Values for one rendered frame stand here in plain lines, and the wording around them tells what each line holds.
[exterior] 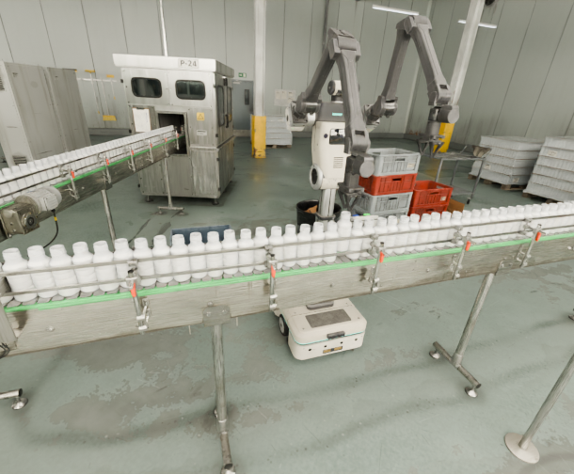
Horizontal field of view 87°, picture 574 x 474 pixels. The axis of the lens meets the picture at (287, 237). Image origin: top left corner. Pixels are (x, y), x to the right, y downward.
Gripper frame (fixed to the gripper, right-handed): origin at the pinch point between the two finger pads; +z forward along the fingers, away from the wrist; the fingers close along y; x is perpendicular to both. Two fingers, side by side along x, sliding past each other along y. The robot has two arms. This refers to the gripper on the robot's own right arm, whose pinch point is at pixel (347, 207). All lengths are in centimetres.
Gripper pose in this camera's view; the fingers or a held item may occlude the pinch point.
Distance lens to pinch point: 121.7
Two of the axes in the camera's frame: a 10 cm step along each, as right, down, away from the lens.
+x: 9.5, -0.9, 3.1
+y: 3.2, 4.0, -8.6
